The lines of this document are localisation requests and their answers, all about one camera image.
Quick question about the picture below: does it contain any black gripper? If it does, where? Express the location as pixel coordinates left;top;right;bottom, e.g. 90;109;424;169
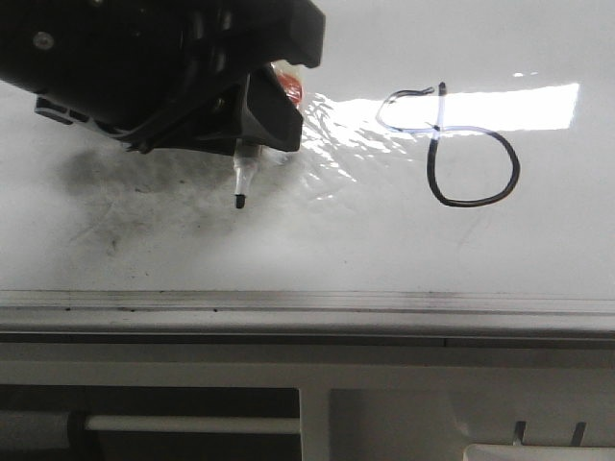
1;0;326;155

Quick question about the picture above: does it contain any white black whiteboard marker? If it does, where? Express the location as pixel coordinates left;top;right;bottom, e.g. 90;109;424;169
231;60;306;209

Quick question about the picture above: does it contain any white horizontal bar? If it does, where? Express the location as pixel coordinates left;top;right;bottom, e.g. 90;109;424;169
84;415;301;435

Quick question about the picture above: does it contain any white tray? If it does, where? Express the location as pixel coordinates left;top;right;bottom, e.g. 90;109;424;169
462;444;614;461

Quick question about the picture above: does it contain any left metal hook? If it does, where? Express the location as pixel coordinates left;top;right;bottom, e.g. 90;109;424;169
512;421;527;447

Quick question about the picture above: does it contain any metal hook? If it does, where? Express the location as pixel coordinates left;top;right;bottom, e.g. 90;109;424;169
512;421;527;447
570;422;587;448

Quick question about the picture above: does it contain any right metal hook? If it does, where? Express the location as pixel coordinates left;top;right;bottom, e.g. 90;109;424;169
570;422;587;448

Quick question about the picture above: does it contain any white whiteboard with aluminium frame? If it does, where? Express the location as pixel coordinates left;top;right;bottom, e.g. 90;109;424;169
1;1;614;341

